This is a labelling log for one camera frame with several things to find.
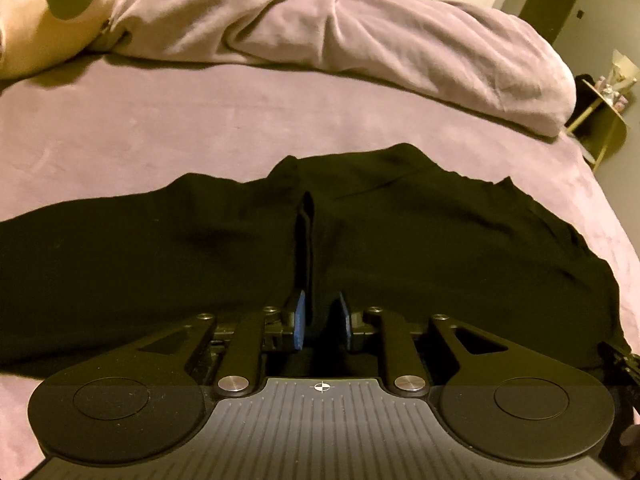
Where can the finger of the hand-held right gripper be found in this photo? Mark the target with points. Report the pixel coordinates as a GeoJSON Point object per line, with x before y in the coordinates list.
{"type": "Point", "coordinates": [624, 362]}

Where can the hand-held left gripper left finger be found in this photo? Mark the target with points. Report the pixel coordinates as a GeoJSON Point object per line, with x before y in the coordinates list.
{"type": "Point", "coordinates": [299, 321]}

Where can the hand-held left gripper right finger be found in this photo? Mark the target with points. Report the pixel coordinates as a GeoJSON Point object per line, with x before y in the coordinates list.
{"type": "Point", "coordinates": [342, 321]}

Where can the black shorts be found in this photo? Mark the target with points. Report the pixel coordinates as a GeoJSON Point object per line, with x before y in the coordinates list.
{"type": "Point", "coordinates": [150, 250]}

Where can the round side table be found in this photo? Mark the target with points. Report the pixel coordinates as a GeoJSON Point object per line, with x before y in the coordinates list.
{"type": "Point", "coordinates": [607, 120]}

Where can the dark cloth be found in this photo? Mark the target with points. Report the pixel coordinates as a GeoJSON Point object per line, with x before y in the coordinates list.
{"type": "Point", "coordinates": [585, 97]}

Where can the small bottles cluster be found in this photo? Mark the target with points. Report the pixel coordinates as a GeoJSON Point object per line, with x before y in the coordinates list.
{"type": "Point", "coordinates": [612, 92]}

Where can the pink crumpled blanket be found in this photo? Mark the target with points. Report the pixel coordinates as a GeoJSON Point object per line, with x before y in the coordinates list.
{"type": "Point", "coordinates": [300, 25]}

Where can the cream plush toy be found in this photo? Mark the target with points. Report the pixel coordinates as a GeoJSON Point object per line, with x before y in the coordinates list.
{"type": "Point", "coordinates": [45, 25]}

